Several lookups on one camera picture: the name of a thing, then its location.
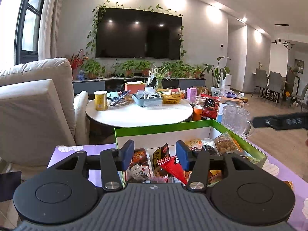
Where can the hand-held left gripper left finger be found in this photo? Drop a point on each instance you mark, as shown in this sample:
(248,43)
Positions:
(127,155)

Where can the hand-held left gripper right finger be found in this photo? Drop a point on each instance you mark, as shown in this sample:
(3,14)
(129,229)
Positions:
(182,155)

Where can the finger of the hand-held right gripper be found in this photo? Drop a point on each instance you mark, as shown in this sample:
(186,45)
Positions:
(264,122)

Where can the black packet with round pastry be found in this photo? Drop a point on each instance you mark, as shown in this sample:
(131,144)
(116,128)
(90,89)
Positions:
(139,156)

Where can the cream long snack packet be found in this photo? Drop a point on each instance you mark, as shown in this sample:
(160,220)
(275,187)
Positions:
(193,144)

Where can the red checked snack packet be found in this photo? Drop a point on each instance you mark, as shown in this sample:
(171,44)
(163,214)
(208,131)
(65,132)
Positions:
(174,170)

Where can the black gold snack packet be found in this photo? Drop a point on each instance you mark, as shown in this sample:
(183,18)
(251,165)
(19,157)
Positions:
(162,154)

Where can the black white snack packet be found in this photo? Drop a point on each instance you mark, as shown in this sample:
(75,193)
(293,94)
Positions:
(139,173)

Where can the green cardboard box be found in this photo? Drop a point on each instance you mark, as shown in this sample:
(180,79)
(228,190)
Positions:
(168,130)

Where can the orange edged clear snack packet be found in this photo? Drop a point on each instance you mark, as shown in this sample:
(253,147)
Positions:
(226,143)

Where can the grey dining chair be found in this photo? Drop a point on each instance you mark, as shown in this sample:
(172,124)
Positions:
(300,93)
(275,84)
(261,81)

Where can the glass mug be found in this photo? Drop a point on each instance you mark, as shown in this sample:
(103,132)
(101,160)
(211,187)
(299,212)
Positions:
(234,121)

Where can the round white coffee table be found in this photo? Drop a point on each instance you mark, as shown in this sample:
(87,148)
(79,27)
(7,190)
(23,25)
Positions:
(134,115)

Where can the purple floral tablecloth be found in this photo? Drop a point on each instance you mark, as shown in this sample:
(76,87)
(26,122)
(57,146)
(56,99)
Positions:
(281,160)

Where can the purple bag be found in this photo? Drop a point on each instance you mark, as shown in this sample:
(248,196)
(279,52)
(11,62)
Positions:
(231,95)

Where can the blue white cardboard box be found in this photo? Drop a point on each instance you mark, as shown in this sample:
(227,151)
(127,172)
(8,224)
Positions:
(219,113)

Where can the white air purifier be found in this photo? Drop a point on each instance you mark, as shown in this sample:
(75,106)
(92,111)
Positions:
(227,81)

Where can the red snack bag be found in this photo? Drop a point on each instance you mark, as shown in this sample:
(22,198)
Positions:
(210,107)

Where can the dark flat packet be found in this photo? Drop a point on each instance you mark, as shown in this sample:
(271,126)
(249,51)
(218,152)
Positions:
(119,99)

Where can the blue grey plastic basket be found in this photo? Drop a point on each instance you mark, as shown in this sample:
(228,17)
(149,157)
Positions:
(146,101)

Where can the yellow woven basket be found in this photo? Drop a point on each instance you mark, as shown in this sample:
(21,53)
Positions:
(172,98)

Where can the yellow can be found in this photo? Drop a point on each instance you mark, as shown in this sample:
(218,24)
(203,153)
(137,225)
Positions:
(100,101)

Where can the orange pink box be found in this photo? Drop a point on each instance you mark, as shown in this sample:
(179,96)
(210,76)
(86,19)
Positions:
(134,88)

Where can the tall leafy plant white pot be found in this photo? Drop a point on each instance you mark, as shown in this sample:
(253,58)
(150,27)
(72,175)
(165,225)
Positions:
(216,72)

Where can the black ceiling lamp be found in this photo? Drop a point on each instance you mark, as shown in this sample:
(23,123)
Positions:
(285,43)

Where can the grey television cabinet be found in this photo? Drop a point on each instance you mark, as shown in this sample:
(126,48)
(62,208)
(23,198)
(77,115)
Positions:
(89,86)

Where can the spider plant in vase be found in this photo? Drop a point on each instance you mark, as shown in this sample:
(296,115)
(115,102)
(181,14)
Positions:
(160,77)

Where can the row of potted green plants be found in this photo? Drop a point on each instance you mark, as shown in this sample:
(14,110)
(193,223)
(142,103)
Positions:
(142,66)

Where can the blue white porcelain vase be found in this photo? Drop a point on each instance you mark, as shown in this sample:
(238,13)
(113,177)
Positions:
(81,77)

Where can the red flower plant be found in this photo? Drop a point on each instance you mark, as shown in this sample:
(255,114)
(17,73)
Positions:
(77,62)

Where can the beige sofa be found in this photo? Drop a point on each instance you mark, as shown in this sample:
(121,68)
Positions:
(31,105)

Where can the white curtain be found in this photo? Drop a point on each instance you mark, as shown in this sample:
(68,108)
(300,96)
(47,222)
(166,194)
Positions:
(51,19)

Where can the narrow black framed window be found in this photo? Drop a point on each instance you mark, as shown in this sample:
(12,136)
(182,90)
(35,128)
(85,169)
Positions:
(31,24)

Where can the framed wall picture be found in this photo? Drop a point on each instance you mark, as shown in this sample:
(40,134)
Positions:
(299,66)

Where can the black wall television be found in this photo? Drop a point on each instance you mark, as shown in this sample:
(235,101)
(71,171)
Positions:
(138,33)

